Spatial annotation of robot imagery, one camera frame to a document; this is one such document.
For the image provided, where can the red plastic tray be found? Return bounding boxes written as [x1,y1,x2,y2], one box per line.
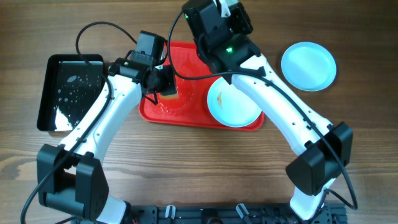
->
[138,40,266,131]

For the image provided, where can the light blue plate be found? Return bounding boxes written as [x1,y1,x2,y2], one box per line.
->
[280,42,338,91]
[206,78,262,128]
[225,0,239,9]

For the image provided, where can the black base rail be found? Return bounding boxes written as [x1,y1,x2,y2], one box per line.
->
[122,202,348,224]

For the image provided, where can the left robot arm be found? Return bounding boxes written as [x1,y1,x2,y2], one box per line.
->
[32,31,174,223]

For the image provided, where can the green and orange sponge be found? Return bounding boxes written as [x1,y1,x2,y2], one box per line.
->
[159,90,178,100]

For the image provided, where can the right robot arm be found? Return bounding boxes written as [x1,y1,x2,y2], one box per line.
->
[182,0,353,221]

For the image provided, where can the left black cable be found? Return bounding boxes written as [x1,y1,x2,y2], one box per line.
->
[20,21,169,224]

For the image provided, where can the black water tub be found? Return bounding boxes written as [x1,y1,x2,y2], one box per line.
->
[37,54,104,132]

